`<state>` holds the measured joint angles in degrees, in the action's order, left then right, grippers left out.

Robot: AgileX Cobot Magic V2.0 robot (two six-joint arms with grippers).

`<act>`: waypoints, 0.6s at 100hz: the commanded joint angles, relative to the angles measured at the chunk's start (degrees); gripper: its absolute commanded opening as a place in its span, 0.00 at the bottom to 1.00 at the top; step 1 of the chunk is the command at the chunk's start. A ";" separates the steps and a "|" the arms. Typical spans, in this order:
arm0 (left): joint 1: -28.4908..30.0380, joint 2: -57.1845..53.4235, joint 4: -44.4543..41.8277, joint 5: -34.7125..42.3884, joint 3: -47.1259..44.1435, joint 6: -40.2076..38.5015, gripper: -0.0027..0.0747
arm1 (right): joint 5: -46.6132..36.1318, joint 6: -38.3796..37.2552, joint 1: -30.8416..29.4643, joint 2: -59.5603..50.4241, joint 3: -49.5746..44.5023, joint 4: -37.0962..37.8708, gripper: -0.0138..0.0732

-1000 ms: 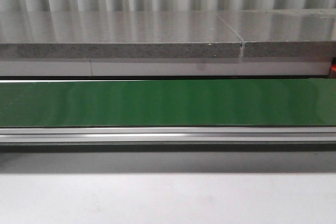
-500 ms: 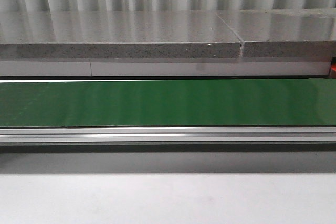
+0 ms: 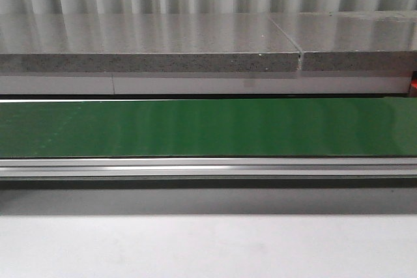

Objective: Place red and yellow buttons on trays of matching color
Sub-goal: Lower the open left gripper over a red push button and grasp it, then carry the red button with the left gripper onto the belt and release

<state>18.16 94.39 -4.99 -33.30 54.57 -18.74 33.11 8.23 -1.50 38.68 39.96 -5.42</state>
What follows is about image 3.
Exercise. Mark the green conveyor belt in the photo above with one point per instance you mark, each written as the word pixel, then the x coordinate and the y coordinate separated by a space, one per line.
pixel 210 128

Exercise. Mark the grey speckled stone slab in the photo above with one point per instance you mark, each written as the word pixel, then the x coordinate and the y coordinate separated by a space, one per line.
pixel 144 43

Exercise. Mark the aluminium conveyor frame rail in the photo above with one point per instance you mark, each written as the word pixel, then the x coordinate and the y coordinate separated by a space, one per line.
pixel 206 168

